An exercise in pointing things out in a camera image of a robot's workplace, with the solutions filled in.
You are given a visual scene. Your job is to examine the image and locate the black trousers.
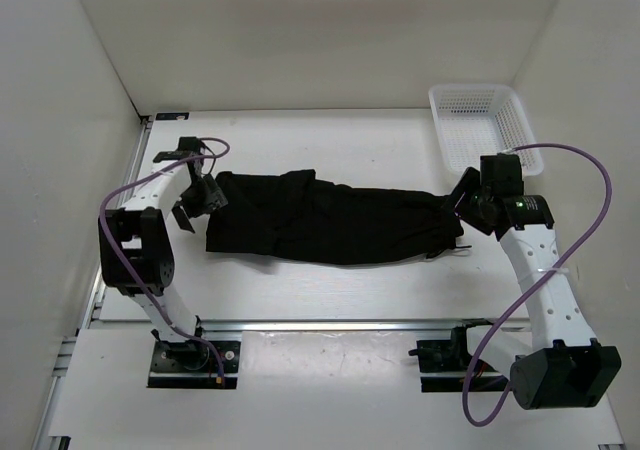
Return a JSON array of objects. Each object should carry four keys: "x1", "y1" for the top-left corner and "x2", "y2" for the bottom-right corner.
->
[{"x1": 206, "y1": 170, "x2": 464, "y2": 266}]

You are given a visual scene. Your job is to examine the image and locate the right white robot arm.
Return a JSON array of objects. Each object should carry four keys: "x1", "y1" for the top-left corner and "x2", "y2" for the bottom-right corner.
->
[{"x1": 445, "y1": 153, "x2": 621, "y2": 410}]

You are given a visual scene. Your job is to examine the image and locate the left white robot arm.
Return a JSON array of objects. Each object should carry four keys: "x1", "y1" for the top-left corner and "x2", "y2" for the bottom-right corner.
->
[{"x1": 98, "y1": 137, "x2": 230, "y2": 370}]

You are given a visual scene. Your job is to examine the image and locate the white plastic mesh basket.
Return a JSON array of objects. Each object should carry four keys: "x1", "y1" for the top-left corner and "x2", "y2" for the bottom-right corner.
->
[{"x1": 429, "y1": 84, "x2": 536, "y2": 180}]

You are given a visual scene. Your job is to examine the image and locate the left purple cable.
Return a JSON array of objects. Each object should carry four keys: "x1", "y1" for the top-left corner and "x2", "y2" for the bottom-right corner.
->
[{"x1": 98, "y1": 138, "x2": 231, "y2": 386}]

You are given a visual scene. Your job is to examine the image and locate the aluminium front rail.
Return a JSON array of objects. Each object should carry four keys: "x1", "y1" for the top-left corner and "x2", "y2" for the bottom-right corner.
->
[{"x1": 199, "y1": 317, "x2": 531, "y2": 335}]

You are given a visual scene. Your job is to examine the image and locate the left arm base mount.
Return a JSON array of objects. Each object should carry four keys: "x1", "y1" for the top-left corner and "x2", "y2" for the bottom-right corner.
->
[{"x1": 147, "y1": 338, "x2": 241, "y2": 390}]

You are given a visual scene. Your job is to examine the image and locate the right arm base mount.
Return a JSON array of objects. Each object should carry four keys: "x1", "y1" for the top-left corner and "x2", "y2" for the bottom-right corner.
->
[{"x1": 408, "y1": 327, "x2": 507, "y2": 394}]

